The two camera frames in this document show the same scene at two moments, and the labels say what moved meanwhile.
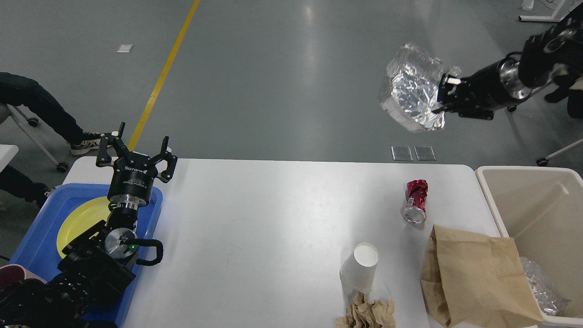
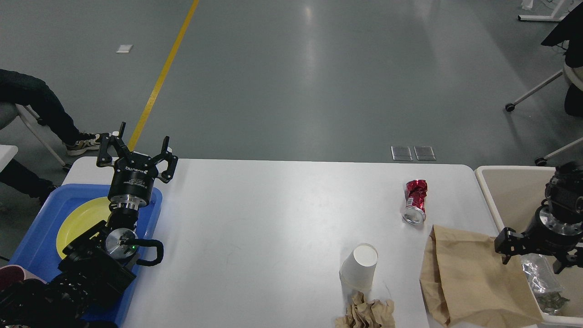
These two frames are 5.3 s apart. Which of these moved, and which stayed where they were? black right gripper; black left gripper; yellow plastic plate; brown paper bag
Moved: black right gripper
Stayed: brown paper bag; yellow plastic plate; black left gripper
